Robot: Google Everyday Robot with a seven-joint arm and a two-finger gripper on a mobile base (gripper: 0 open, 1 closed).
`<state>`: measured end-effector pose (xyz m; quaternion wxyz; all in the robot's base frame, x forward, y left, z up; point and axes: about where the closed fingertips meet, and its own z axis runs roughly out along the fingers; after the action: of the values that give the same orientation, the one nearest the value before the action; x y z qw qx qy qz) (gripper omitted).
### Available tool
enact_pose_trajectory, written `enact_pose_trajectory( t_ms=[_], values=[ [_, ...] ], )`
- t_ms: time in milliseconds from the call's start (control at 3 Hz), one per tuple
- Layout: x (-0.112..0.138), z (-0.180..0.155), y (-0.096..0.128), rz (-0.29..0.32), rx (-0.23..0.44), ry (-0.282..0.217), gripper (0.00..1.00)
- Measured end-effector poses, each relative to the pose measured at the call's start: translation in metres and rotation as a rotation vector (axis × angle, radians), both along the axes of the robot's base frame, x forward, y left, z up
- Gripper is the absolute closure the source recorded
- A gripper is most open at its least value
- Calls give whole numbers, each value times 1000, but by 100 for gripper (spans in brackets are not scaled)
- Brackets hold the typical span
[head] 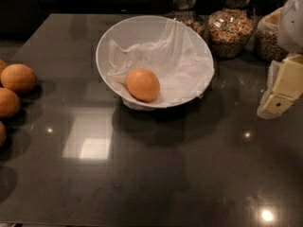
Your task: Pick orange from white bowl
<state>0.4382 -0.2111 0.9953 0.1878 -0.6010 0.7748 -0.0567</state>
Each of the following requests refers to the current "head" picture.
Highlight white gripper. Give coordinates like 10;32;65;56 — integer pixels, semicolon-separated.
257;0;303;119

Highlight orange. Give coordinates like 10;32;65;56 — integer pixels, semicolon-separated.
0;88;21;118
126;68;160;102
1;64;38;95

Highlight white bowl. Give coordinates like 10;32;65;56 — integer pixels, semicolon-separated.
95;15;215;112

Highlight glass jar right grains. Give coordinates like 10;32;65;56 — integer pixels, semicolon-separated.
254;0;290;61

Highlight glass jar grains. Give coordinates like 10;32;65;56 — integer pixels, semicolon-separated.
208;0;255;59
254;0;290;61
166;0;205;36

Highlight glass jar middle grains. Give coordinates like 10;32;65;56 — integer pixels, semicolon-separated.
208;0;255;59

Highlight white paper sheet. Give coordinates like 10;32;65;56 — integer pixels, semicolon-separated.
106;18;216;112

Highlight glass jar left grains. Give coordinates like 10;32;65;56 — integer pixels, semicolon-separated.
166;0;205;36

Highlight orange lower left edge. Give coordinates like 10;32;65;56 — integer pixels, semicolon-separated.
0;122;7;147

